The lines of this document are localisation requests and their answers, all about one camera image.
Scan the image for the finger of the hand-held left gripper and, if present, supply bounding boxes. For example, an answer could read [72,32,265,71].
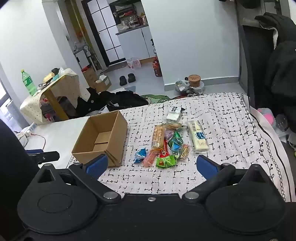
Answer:
[25,149,60,165]

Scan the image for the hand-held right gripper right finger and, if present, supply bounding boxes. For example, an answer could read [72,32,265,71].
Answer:
[182,155,273,204]

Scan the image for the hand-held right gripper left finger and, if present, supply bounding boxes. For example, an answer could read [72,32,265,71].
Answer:
[32,153,122,204]

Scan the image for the small orange-brown snack packet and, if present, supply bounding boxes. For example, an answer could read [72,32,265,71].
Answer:
[179,144,190,161]

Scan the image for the long cream bread packet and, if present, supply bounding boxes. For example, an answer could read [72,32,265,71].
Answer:
[186,120,210,154]

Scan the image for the green and red snack packet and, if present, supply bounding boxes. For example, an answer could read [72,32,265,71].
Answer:
[156,155,177,169]

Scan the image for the blue snack packet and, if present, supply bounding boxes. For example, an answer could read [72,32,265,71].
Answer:
[134,148,148,164]

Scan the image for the purple snack packet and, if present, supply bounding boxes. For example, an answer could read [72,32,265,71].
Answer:
[164,130,176,142]

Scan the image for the round cracker packet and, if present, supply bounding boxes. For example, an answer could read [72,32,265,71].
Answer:
[159,122,184,131]

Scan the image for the pink-orange snack packet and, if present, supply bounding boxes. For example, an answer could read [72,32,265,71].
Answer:
[142,149,161,168]

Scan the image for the long orange biscuit packet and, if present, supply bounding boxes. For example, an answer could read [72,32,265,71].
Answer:
[151,125,167,152]

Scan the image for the white packet with black label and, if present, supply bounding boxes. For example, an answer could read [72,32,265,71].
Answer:
[166,105,184,122]

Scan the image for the white power strip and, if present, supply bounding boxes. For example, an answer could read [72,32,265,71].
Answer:
[14,130,33,141]

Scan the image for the white black-patterned bedspread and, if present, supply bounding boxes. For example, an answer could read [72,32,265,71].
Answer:
[68,92,294,202]

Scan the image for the wooden table leg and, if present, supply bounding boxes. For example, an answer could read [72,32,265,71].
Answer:
[43,89,70,121]

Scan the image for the black clothing pile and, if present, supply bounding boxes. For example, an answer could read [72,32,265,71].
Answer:
[76,88,116,117]

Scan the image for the wooden table with cloth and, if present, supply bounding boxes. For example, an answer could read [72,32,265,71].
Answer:
[20,68,80,124]

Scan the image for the black bag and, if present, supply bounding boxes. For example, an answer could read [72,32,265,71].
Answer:
[106,91,149,111]

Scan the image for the green soda bottle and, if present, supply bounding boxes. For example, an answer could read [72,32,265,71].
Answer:
[21,69,37,96]

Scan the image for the pink plush item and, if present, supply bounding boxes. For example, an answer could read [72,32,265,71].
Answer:
[257,108,275,126]

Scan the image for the cardboard box with paper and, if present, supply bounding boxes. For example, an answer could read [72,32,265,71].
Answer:
[94,75,112,93]

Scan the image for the green rug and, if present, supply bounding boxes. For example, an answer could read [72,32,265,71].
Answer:
[140,94,172,107]

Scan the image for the clear plastic rubbish bag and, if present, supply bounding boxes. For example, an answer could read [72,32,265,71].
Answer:
[174,79,191,93]

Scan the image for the brown instant noodle cup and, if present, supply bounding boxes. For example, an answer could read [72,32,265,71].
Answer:
[188,75,200,88]

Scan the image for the tall brown cardboard box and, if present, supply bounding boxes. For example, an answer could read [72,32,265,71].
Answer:
[82,66,97,88]

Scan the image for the small white cabinet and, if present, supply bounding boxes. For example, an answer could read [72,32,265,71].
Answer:
[74,50,89,70]

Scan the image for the white standing fan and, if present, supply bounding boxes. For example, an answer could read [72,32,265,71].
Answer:
[83,44,103,78]

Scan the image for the pink plastic bag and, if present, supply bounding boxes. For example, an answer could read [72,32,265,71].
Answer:
[127,58,141,69]

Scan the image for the red cooking oil bottle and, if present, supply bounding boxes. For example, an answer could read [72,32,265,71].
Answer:
[152,57,162,77]

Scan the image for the black fleece-lined coat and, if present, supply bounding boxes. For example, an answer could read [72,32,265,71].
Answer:
[254,13,296,139]

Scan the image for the black-framed sliding door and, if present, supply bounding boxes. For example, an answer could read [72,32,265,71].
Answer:
[82,0,123,68]

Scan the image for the white kitchen cabinet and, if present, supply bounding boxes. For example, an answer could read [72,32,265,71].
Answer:
[116,24,153,61]

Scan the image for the black spray bottle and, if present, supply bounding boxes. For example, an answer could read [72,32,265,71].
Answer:
[150,38,158,56]

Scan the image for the row of kitchen bottles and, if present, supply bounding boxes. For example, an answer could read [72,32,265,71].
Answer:
[120,14,148,29]

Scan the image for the grey door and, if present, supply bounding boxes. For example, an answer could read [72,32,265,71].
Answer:
[235,0,285,90]

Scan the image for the red cable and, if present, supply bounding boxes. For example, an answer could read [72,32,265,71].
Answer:
[30,133,47,151]

